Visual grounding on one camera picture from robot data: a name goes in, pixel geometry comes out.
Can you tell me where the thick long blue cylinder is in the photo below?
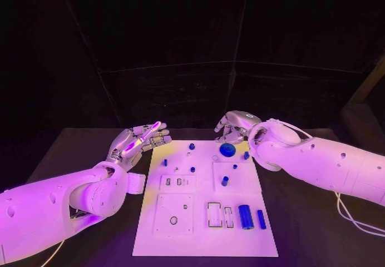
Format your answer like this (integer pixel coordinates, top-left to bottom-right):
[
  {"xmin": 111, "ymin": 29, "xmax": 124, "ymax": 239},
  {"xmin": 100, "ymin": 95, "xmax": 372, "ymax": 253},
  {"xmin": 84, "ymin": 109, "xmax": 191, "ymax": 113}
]
[{"xmin": 238, "ymin": 204, "xmax": 256, "ymax": 230}]

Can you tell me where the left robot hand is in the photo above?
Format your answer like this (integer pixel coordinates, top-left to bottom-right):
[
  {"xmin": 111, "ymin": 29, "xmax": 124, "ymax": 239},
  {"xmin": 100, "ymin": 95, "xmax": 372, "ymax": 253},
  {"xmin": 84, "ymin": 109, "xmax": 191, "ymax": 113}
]
[{"xmin": 106, "ymin": 121, "xmax": 173, "ymax": 172}]

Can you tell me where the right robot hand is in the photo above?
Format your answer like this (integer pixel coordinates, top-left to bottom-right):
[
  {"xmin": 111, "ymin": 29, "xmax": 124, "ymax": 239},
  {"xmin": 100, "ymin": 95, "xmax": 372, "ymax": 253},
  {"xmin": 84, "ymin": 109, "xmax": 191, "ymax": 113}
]
[{"xmin": 214, "ymin": 110, "xmax": 263, "ymax": 145}]

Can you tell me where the blue gear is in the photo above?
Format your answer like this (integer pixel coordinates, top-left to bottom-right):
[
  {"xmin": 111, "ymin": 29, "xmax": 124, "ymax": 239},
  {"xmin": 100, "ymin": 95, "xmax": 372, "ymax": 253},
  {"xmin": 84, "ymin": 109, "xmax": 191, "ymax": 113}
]
[{"xmin": 220, "ymin": 142, "xmax": 238, "ymax": 157}]

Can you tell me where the white cable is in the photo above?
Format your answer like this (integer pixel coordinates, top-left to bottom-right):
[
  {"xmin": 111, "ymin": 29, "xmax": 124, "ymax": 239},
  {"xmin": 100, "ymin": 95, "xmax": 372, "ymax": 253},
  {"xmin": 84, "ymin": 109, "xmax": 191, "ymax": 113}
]
[
  {"xmin": 39, "ymin": 240, "xmax": 67, "ymax": 267},
  {"xmin": 333, "ymin": 191, "xmax": 385, "ymax": 238}
]

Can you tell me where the thin long blue cylinder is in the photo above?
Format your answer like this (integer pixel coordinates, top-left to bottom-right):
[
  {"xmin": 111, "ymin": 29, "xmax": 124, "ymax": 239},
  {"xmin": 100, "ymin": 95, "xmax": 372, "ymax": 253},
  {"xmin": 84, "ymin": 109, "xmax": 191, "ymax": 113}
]
[{"xmin": 256, "ymin": 209, "xmax": 269, "ymax": 230}]

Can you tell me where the white task board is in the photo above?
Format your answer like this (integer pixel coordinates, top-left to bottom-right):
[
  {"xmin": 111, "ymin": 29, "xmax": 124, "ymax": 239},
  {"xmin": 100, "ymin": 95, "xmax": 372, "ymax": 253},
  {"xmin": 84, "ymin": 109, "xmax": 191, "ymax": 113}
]
[{"xmin": 133, "ymin": 140, "xmax": 280, "ymax": 258}]

